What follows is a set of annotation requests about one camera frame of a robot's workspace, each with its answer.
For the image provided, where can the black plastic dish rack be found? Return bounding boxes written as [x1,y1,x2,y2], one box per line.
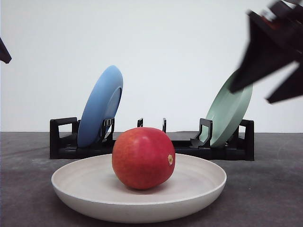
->
[49,117,255,161]

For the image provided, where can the white plate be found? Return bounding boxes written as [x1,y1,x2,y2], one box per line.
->
[51,155,227,223]

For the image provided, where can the green plate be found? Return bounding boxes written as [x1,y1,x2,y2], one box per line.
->
[201,72,253,147]

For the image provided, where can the blue plate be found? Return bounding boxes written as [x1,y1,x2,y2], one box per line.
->
[78,65,124,148]

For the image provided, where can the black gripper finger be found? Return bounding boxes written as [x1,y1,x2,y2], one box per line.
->
[0,38,12,64]

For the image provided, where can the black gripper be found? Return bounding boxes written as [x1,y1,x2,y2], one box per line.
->
[230,0,303,104]

